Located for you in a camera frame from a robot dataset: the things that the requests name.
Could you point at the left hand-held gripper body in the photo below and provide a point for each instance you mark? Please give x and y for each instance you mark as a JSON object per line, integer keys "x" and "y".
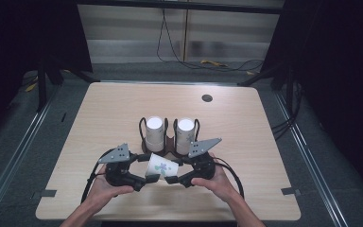
{"x": 119, "y": 171}

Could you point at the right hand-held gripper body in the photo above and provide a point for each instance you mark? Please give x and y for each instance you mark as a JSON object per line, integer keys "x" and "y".
{"x": 201, "y": 167}

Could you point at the flower print paper cup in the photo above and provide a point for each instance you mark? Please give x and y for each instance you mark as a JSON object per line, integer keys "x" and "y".
{"x": 161, "y": 167}

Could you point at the person's right hand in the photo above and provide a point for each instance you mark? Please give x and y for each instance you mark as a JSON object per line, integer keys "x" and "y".
{"x": 219, "y": 184}

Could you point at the person's left hand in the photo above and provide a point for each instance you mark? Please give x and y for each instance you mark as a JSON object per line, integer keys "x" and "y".
{"x": 102, "y": 190}

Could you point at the stack of white paper cups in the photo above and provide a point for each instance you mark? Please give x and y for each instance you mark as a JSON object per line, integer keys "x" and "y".
{"x": 185, "y": 134}
{"x": 155, "y": 132}

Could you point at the round grey table grommet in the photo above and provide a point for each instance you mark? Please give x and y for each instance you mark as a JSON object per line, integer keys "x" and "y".
{"x": 207, "y": 98}

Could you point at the grey tape strip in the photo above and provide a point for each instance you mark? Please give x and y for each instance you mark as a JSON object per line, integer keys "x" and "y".
{"x": 48, "y": 193}
{"x": 290, "y": 191}

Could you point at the yellow scrap on floor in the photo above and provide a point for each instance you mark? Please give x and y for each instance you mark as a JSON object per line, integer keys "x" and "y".
{"x": 213, "y": 63}

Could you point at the black metal stand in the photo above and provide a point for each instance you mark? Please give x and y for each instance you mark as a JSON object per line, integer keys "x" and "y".
{"x": 41, "y": 85}
{"x": 289, "y": 85}

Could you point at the small yellow floor scrap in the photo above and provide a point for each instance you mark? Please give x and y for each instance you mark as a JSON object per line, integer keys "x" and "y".
{"x": 31, "y": 87}

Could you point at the dark curtain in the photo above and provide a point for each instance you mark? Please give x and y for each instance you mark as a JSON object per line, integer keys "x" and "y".
{"x": 19, "y": 34}
{"x": 340, "y": 78}

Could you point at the metal floor rail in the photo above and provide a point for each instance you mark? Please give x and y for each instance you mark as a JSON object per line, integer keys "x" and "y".
{"x": 315, "y": 167}
{"x": 12, "y": 160}

